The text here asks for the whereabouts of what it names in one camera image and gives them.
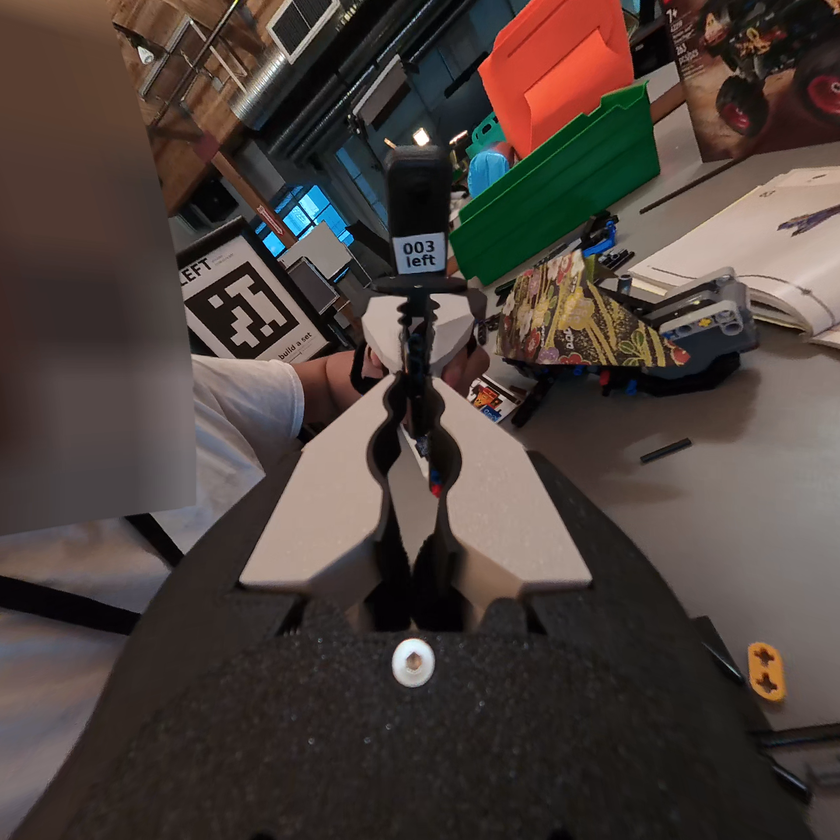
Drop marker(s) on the lego instruction booklet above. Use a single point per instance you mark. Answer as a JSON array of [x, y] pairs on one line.
[[754, 249]]

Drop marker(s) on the white ceiling vent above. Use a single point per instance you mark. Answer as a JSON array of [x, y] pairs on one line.
[[302, 26]]

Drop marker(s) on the grey lego assembly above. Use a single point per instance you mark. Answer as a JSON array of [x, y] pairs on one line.
[[709, 315]]

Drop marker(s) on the green plastic carrier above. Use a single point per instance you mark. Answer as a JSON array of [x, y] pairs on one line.
[[485, 131]]

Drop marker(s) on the lego set box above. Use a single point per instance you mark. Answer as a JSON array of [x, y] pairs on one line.
[[761, 79]]

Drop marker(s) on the ceiling track lamp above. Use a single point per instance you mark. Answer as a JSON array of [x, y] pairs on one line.
[[145, 54]]

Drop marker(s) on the short black lego axle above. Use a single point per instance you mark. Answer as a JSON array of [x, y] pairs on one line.
[[665, 451]]

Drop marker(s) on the crinkled plastic bag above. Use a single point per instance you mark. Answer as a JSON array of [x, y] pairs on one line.
[[492, 172]]

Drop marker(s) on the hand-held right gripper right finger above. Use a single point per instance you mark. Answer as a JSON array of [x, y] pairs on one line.
[[518, 518]]

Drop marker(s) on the orange lego connector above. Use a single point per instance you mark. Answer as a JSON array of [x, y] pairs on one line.
[[766, 669]]

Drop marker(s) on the black blue lego part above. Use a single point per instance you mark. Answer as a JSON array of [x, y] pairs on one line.
[[417, 358]]

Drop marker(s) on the green plastic bin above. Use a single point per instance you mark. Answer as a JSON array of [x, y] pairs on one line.
[[558, 203]]

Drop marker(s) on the white rolling whiteboard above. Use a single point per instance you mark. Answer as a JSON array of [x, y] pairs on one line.
[[321, 253]]

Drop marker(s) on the black chest harness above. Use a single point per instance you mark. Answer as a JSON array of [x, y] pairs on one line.
[[65, 607]]

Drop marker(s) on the person's left hand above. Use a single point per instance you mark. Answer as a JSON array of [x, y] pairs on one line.
[[351, 390]]

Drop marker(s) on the framed marker sign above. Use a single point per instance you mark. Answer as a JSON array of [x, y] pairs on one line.
[[243, 302]]

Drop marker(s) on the person's left forearm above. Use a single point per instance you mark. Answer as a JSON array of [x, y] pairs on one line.
[[312, 394]]

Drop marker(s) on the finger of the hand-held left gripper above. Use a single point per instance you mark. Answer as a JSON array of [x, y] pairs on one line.
[[386, 328], [453, 328]]

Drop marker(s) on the silver air duct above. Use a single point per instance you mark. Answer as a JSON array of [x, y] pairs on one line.
[[282, 92]]

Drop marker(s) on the lego sticker sheet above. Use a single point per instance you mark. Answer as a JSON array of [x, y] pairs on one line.
[[492, 400]]

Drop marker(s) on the orange plastic bin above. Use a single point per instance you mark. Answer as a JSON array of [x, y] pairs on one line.
[[544, 59]]

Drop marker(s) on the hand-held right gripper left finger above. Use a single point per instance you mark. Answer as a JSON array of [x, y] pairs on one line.
[[315, 518]]

